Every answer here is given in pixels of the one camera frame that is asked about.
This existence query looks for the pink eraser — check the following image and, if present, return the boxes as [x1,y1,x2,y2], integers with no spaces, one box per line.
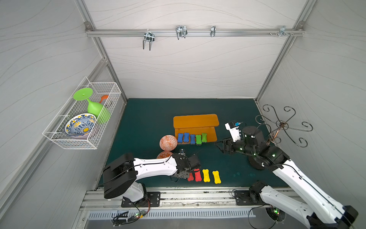
[187,173,194,181]

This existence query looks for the yellow eraser top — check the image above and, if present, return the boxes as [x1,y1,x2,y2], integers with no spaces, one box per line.
[212,171,222,184]
[202,169,211,183]

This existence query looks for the green eraser bottom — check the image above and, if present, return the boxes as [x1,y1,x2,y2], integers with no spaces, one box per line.
[195,135,202,145]
[201,133,207,143]

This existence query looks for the blue eraser bottom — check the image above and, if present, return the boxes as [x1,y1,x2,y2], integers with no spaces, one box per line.
[190,134,196,145]
[177,133,184,144]
[183,133,190,143]

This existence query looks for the orange wooden two-tier shelf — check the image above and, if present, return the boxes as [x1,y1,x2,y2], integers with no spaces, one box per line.
[173,114,219,142]

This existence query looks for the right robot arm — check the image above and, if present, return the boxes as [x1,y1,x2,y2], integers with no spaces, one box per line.
[221,122,358,229]

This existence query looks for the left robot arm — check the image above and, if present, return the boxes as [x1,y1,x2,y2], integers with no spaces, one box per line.
[102,153,201,203]

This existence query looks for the orange floral pattern bowl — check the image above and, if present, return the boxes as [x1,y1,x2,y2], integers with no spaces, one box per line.
[157,151,172,159]

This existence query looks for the orange geometric pattern bowl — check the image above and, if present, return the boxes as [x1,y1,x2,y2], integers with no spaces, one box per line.
[159,135,178,151]

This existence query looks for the metal scroll hook stand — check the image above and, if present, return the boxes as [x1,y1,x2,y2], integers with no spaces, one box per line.
[255,104,314,148]

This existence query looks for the white vent strip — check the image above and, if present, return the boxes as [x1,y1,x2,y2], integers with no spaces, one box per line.
[88,208,256,221]

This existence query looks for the green plastic wine glass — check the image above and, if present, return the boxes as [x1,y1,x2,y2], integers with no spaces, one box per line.
[73,88,111,124]

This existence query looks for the orange utensil in basket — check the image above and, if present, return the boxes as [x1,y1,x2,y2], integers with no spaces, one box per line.
[99,95,109,104]

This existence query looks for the blue yellow ceramic bowl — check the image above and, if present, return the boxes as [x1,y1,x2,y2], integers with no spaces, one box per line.
[64,113,97,138]

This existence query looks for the small metal hook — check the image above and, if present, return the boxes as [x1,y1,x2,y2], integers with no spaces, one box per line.
[210,26,216,37]

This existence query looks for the looped metal hook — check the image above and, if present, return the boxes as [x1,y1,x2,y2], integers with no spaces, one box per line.
[175,25,188,40]

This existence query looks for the double prong metal hook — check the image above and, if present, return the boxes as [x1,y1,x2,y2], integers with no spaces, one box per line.
[143,31,155,50]

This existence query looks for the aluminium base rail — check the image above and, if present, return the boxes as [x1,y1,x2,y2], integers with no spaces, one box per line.
[79,187,315,211]

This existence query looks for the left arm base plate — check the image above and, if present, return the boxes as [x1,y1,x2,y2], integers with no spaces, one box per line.
[121,192,161,208]

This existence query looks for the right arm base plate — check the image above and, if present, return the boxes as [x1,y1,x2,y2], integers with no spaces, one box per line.
[232,189,258,206]

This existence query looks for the right base cable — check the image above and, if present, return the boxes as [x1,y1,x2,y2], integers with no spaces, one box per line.
[247,204,287,229]

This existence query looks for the left base cable bundle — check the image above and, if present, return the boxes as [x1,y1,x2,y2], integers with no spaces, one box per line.
[110,197,151,227]

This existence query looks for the white wire basket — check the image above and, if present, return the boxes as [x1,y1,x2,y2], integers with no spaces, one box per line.
[43,78,122,150]

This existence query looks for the right metal bracket hook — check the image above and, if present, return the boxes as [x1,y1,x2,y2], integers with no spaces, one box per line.
[269,26,295,37]

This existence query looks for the aluminium crossbar rail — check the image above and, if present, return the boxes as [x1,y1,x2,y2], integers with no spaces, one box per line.
[86,28,306,38]

